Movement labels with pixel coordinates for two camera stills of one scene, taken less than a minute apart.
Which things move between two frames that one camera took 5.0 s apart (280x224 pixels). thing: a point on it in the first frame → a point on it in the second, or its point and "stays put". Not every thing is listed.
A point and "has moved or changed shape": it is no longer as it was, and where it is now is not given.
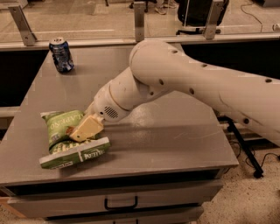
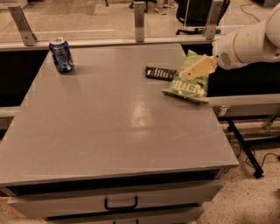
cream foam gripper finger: (90, 126) → (205, 66)
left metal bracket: (28, 38) stays put
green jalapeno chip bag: (65, 150) has moved or changed shape
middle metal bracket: (139, 20) stays put
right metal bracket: (211, 28) stays put
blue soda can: (61, 54) stays put
